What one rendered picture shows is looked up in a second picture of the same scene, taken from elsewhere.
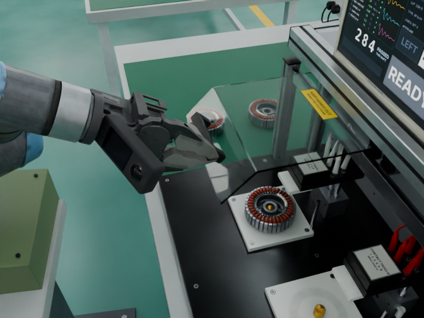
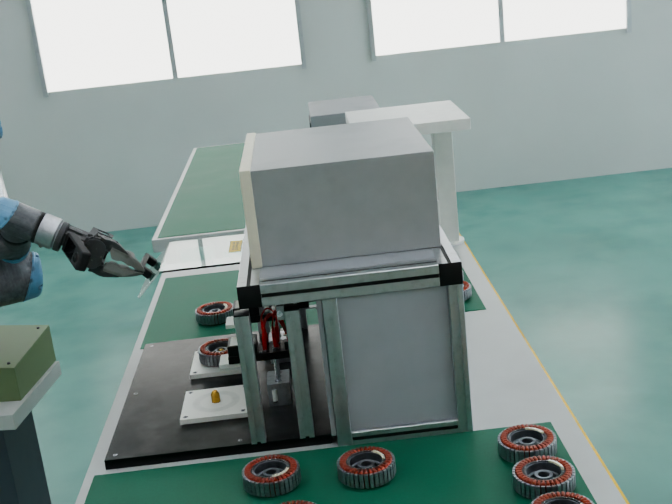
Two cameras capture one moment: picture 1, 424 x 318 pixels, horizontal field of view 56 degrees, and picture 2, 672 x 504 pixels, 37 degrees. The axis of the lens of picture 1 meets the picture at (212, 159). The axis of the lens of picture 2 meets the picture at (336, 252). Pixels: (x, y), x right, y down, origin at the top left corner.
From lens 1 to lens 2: 1.88 m
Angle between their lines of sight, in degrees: 29
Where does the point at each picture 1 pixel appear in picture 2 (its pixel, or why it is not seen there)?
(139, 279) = not seen: outside the picture
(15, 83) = (21, 209)
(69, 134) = (45, 239)
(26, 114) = (24, 224)
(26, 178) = (30, 329)
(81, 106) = (53, 224)
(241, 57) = not seen: hidden behind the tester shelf
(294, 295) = (205, 394)
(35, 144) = (36, 279)
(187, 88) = (219, 293)
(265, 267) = (198, 386)
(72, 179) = not seen: hidden behind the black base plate
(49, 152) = (91, 431)
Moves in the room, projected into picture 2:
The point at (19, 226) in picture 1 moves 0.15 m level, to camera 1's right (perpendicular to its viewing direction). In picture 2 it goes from (14, 351) to (69, 351)
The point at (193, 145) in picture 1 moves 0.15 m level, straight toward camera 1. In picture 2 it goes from (122, 257) to (97, 278)
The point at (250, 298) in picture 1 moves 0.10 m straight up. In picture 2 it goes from (173, 398) to (166, 358)
